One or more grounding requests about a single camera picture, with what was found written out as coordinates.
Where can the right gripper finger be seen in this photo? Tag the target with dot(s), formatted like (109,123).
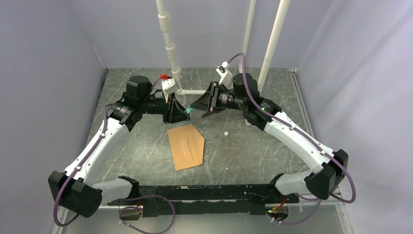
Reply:
(204,103)
(206,114)

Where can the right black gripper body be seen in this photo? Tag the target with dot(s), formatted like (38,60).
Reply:
(220,98)

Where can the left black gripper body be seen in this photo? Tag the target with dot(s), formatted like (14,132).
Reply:
(167,107)

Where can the small white green tube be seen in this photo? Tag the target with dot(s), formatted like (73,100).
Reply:
(188,110)

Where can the brown paper envelope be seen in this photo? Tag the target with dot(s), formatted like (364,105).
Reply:
(187,146)

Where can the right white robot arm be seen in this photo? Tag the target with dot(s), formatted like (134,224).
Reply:
(326,166)

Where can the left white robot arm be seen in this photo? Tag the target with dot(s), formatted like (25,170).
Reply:
(75,188)

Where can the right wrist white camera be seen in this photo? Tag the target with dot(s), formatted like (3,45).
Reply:
(224,73)

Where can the wrist white camera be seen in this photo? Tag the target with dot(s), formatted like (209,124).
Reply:
(224,73)
(169,86)

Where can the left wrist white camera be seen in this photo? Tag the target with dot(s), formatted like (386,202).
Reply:
(169,86)

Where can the white pvc pipe frame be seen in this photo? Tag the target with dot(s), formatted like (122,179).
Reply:
(164,22)

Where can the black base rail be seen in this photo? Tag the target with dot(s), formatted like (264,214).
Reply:
(254,199)

